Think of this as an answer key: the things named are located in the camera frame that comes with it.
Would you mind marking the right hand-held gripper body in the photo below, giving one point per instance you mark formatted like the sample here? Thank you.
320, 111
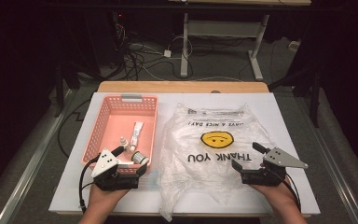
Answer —
281, 158

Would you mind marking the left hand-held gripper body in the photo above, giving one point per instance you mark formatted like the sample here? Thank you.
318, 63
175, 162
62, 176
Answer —
104, 163

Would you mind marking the small white dropper bottle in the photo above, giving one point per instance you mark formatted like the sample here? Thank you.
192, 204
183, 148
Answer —
123, 142

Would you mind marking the small round green-rimmed jar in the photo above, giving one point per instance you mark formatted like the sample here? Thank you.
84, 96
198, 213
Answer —
140, 158

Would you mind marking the white tube with red cap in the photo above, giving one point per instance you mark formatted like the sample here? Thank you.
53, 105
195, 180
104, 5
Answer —
135, 133

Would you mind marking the pink perforated plastic basket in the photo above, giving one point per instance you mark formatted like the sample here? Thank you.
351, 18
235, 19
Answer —
118, 124

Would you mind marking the clear plastic smiley bag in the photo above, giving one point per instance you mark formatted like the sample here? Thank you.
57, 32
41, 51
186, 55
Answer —
199, 174

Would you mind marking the person's left hand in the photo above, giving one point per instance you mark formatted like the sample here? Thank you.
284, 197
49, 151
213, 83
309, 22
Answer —
105, 197

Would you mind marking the person's right hand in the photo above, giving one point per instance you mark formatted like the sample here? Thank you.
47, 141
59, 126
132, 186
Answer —
278, 194

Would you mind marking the black stand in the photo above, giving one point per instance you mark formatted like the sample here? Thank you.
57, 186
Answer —
314, 99
59, 93

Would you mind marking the white board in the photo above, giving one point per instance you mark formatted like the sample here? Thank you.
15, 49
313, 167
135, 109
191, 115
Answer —
174, 102

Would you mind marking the white power strip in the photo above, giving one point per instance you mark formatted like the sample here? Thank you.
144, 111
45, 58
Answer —
294, 46

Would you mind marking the white power adapter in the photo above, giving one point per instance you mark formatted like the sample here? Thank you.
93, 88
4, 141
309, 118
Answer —
167, 53

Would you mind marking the dark computer tower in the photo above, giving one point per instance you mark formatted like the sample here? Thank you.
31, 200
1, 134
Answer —
119, 37

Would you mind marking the white-legged desk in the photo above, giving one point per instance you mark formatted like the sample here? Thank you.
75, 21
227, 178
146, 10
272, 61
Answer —
223, 28

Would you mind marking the metal floor rail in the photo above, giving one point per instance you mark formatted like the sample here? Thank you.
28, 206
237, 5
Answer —
332, 161
34, 161

